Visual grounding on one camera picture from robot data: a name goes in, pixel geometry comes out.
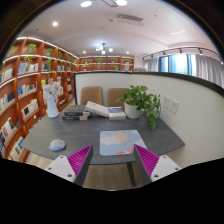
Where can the dark book stack bottom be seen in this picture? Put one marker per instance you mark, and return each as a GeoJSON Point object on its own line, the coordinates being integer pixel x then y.
{"type": "Point", "coordinates": [81, 118]}

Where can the right tan chair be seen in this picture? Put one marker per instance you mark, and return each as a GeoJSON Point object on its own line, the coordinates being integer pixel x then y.
{"type": "Point", "coordinates": [112, 95]}

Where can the pastel illustrated mouse pad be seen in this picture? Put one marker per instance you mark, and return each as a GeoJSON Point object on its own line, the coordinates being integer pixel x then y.
{"type": "Point", "coordinates": [120, 142]}

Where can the grey window curtain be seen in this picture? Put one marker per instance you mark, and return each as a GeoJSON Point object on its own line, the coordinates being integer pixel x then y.
{"type": "Point", "coordinates": [210, 69]}

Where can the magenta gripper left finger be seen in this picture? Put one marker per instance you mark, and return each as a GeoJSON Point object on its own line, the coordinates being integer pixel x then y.
{"type": "Point", "coordinates": [73, 167]}

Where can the left tan chair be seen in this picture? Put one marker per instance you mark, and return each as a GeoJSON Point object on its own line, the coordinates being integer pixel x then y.
{"type": "Point", "coordinates": [91, 93]}

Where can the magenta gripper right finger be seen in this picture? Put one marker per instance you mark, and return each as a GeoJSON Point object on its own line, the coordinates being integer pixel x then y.
{"type": "Point", "coordinates": [153, 167]}

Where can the white wall outlet right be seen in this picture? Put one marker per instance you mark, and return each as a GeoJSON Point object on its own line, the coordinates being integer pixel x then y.
{"type": "Point", "coordinates": [173, 106]}

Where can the blue white flat book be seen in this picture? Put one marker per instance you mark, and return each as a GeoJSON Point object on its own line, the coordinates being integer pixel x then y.
{"type": "Point", "coordinates": [116, 113]}

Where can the ceiling pendant lamp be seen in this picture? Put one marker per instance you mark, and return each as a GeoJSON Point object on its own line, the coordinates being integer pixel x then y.
{"type": "Point", "coordinates": [103, 49]}

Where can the tan chair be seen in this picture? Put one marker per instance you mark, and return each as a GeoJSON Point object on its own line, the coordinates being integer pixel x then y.
{"type": "Point", "coordinates": [91, 93]}
{"type": "Point", "coordinates": [112, 95]}

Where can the dark book stack top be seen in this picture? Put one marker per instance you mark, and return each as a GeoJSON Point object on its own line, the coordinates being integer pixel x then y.
{"type": "Point", "coordinates": [77, 110]}

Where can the white vase with flowers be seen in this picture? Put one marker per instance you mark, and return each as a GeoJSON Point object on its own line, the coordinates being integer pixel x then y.
{"type": "Point", "coordinates": [51, 91]}

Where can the dark book stack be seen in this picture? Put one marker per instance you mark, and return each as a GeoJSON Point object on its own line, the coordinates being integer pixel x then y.
{"type": "Point", "coordinates": [81, 118]}
{"type": "Point", "coordinates": [77, 110]}

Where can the potted green pothos plant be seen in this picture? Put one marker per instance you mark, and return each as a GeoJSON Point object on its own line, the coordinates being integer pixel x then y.
{"type": "Point", "coordinates": [147, 103]}

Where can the orange wooden bookshelf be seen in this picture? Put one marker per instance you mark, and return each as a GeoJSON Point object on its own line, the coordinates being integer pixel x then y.
{"type": "Point", "coordinates": [32, 63]}

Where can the white wall outlet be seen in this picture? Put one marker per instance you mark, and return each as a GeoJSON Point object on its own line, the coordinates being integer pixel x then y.
{"type": "Point", "coordinates": [166, 101]}
{"type": "Point", "coordinates": [173, 106]}

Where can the white wall outlet left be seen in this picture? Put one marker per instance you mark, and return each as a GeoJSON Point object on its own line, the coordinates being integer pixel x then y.
{"type": "Point", "coordinates": [166, 101]}

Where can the white leaning book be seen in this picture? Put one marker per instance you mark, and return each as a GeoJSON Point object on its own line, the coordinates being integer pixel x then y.
{"type": "Point", "coordinates": [97, 108]}

